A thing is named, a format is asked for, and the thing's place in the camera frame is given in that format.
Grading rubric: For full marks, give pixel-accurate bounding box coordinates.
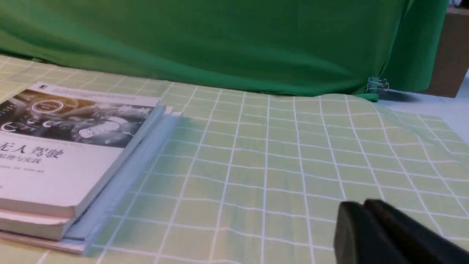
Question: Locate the brown cardboard box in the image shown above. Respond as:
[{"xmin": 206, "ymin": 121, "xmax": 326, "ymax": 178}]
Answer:
[{"xmin": 422, "ymin": 4, "xmax": 469, "ymax": 98}]

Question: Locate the middle white book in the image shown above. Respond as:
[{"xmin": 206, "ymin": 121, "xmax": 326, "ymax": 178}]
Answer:
[{"xmin": 1, "ymin": 107, "xmax": 174, "ymax": 241}]

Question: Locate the silver binder clip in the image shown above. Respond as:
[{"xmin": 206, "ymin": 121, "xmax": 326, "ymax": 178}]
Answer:
[{"xmin": 365, "ymin": 77, "xmax": 390, "ymax": 94}]

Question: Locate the top white driving book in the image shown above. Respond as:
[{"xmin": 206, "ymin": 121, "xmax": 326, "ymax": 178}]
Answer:
[{"xmin": 0, "ymin": 82, "xmax": 166, "ymax": 218}]

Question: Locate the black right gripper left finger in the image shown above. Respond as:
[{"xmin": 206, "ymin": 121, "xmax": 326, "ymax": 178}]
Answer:
[{"xmin": 334, "ymin": 201, "xmax": 408, "ymax": 264}]

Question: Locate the green checkered tablecloth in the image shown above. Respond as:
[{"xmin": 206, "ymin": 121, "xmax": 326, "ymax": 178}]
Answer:
[{"xmin": 1, "ymin": 56, "xmax": 468, "ymax": 264}]

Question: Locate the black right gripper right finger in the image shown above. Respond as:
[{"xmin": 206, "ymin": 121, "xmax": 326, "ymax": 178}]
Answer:
[{"xmin": 364, "ymin": 199, "xmax": 469, "ymax": 264}]

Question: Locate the bottom thin blue book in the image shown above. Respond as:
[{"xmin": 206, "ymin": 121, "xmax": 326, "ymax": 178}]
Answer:
[{"xmin": 1, "ymin": 111, "xmax": 183, "ymax": 256}]

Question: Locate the green backdrop cloth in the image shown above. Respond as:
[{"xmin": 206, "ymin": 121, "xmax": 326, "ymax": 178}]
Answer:
[{"xmin": 0, "ymin": 0, "xmax": 448, "ymax": 100}]

